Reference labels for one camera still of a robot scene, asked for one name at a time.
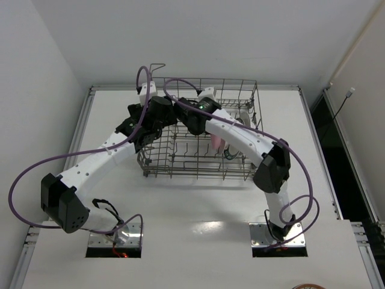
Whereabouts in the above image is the pink plate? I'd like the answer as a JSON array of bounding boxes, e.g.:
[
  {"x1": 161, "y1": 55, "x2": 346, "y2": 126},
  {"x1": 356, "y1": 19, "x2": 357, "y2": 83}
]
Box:
[{"x1": 211, "y1": 134, "x2": 226, "y2": 151}]

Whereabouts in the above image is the white plate blue patterned rim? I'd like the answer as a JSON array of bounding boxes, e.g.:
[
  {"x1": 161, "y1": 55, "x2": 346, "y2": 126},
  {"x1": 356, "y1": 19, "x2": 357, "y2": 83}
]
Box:
[{"x1": 223, "y1": 144, "x2": 240, "y2": 160}]

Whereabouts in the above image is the plain white plate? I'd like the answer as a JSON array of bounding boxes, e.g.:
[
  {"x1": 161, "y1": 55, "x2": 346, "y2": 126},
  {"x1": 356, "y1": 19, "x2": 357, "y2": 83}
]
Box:
[{"x1": 236, "y1": 111, "x2": 251, "y2": 127}]

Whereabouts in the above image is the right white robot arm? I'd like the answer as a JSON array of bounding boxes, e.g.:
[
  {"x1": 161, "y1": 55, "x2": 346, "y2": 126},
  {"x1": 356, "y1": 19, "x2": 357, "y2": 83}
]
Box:
[{"x1": 173, "y1": 97, "x2": 295, "y2": 241}]

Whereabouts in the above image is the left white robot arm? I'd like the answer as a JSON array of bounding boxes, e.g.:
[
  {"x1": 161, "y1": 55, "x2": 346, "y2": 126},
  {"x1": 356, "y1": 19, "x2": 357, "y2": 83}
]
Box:
[{"x1": 41, "y1": 96, "x2": 177, "y2": 234}]

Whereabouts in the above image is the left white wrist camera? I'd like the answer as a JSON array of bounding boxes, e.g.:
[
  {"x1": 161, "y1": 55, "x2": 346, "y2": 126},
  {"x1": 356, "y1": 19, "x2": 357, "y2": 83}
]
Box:
[{"x1": 138, "y1": 81, "x2": 158, "y2": 106}]

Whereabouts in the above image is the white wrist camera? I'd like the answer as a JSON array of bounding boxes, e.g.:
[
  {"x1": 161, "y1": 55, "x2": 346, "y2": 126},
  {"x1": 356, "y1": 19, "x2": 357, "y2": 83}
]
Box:
[
  {"x1": 197, "y1": 87, "x2": 216, "y2": 99},
  {"x1": 138, "y1": 81, "x2": 158, "y2": 106}
]

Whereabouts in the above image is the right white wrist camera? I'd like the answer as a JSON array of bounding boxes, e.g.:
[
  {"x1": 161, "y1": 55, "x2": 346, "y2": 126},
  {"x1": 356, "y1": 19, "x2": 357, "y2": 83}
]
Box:
[{"x1": 197, "y1": 87, "x2": 216, "y2": 99}]

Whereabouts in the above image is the grey wire dish rack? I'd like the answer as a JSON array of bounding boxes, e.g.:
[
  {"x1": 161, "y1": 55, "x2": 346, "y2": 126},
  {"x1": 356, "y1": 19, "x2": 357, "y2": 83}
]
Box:
[{"x1": 137, "y1": 76, "x2": 263, "y2": 180}]

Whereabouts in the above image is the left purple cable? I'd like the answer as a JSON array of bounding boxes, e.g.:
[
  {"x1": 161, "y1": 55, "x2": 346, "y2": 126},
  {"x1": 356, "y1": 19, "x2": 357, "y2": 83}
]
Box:
[{"x1": 8, "y1": 65, "x2": 154, "y2": 235}]

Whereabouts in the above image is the purple cable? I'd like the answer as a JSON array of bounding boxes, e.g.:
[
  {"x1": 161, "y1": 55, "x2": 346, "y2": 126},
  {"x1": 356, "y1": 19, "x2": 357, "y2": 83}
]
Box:
[
  {"x1": 8, "y1": 65, "x2": 154, "y2": 235},
  {"x1": 164, "y1": 78, "x2": 320, "y2": 250}
]

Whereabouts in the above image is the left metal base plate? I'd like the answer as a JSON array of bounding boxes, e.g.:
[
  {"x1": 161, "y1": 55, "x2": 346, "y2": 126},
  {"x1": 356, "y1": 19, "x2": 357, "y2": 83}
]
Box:
[{"x1": 88, "y1": 223, "x2": 143, "y2": 249}]

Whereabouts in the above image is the metal base plate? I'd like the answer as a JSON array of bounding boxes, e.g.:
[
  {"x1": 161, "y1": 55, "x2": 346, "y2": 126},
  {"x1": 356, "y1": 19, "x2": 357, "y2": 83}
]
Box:
[
  {"x1": 88, "y1": 223, "x2": 143, "y2": 249},
  {"x1": 249, "y1": 222, "x2": 306, "y2": 249}
]

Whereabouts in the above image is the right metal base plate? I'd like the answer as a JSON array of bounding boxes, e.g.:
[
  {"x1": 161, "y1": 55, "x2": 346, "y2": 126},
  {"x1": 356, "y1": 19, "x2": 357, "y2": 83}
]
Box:
[{"x1": 249, "y1": 222, "x2": 306, "y2": 249}]

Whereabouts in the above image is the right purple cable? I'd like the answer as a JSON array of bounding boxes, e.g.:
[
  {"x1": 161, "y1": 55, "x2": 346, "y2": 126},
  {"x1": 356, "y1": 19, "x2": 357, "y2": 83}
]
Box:
[{"x1": 164, "y1": 78, "x2": 320, "y2": 250}]

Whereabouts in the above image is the black hanging usb cable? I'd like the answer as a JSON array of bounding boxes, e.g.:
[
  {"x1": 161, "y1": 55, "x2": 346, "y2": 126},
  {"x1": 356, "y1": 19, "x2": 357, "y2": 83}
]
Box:
[{"x1": 333, "y1": 88, "x2": 356, "y2": 117}]

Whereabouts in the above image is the orange ring object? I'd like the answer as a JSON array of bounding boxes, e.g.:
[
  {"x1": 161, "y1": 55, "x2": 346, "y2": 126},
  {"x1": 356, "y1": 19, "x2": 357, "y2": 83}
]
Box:
[{"x1": 292, "y1": 283, "x2": 325, "y2": 289}]

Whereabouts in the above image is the aluminium frame rail right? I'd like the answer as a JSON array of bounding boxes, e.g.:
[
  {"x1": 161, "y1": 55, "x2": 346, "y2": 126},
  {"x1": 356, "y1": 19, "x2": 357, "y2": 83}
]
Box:
[{"x1": 312, "y1": 89, "x2": 384, "y2": 288}]

